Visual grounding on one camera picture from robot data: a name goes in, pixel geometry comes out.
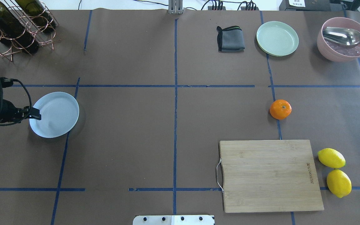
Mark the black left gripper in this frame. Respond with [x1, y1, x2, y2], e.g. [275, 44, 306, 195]
[0, 100, 42, 123]

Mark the light blue plate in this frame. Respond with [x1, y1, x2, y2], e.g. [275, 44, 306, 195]
[29, 92, 79, 138]

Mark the light green plate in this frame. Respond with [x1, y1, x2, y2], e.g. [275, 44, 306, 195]
[256, 21, 299, 57]

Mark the grey folded cloth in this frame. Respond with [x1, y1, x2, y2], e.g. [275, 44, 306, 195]
[216, 26, 246, 53]

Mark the bamboo cutting board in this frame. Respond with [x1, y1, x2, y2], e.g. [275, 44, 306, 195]
[219, 140, 324, 213]

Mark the orange mandarin fruit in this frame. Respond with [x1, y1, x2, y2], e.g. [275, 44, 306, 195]
[269, 99, 292, 120]

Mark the upper yellow lemon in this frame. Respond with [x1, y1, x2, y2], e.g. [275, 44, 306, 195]
[317, 148, 346, 169]

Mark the yellow lemon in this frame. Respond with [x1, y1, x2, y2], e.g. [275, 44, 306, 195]
[326, 169, 352, 198]
[317, 148, 346, 169]

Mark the pink bowl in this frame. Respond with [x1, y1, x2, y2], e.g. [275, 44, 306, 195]
[316, 17, 360, 62]

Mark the lower yellow lemon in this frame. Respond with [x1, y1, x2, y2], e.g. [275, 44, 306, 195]
[326, 169, 352, 198]

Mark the steel ice scoop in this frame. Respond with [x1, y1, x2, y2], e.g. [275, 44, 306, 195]
[322, 27, 360, 47]

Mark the copper wire bottle rack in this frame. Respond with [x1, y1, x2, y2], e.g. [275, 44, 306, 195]
[0, 0, 61, 61]

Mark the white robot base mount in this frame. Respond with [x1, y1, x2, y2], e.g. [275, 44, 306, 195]
[132, 215, 215, 225]

